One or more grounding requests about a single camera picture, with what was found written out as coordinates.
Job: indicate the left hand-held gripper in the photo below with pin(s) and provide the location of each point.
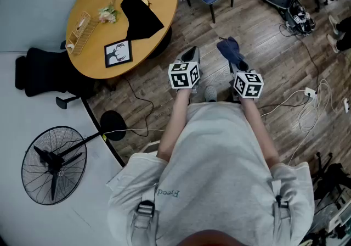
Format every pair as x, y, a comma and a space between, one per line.
182, 76

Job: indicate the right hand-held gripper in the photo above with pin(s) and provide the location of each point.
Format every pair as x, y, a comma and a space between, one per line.
248, 85

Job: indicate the person's right forearm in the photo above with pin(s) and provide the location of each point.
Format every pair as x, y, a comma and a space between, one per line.
260, 132

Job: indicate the person's left forearm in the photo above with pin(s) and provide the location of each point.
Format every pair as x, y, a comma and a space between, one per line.
175, 124

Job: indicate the black cloth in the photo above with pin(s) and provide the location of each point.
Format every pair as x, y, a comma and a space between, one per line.
140, 19

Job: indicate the black framed deer picture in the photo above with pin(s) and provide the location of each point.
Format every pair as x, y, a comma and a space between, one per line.
118, 53

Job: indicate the white power strip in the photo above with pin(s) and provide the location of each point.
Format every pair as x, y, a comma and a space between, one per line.
310, 92

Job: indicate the spare grey gripper device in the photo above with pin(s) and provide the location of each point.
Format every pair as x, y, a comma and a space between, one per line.
300, 18

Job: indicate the artificial flower stem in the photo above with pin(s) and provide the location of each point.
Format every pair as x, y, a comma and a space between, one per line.
107, 15

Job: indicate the white metal rack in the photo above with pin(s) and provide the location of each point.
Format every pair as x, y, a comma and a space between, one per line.
152, 146

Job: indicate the person's grey shirt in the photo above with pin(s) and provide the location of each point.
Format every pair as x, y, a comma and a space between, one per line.
214, 170

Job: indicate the white plug adapter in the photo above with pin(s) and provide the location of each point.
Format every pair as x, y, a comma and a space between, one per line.
346, 105

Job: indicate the black tripod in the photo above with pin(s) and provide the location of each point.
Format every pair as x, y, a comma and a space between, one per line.
322, 168

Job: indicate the black standing fan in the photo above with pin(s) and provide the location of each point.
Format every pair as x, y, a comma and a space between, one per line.
55, 162

